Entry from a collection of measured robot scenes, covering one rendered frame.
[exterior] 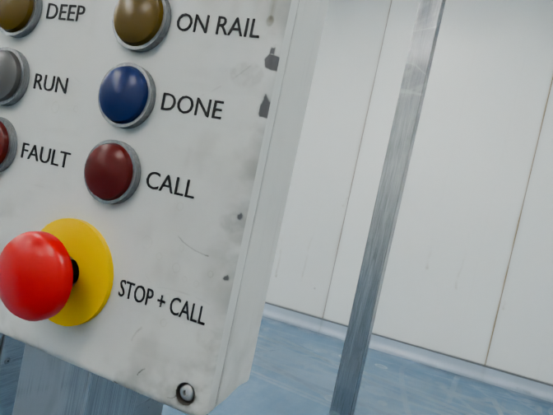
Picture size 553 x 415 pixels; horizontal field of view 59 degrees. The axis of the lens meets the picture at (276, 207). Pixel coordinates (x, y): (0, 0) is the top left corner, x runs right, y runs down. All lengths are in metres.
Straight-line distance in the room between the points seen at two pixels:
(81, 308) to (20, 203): 0.07
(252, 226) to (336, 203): 3.58
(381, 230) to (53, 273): 1.19
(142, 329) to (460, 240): 3.55
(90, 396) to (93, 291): 0.12
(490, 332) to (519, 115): 1.51
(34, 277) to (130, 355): 0.05
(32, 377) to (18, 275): 0.15
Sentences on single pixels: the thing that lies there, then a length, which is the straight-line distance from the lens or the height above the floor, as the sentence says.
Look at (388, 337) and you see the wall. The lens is 3.85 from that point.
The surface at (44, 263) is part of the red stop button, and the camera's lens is 0.23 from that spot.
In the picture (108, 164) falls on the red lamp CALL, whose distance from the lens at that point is 0.24.
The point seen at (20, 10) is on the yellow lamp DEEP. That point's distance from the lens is 0.30.
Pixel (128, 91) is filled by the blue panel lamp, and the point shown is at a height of 1.08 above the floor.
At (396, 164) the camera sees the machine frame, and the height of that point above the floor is 1.17.
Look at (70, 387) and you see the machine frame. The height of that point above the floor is 0.90.
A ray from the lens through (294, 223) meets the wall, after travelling 3.87.
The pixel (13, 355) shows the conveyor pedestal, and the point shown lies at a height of 0.52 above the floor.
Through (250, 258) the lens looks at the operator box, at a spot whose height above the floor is 1.02.
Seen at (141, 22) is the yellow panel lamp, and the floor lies 1.11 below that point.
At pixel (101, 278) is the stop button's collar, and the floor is 1.00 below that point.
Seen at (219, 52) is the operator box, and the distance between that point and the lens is 0.22.
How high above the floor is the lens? 1.06
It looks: 3 degrees down
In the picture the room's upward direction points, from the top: 12 degrees clockwise
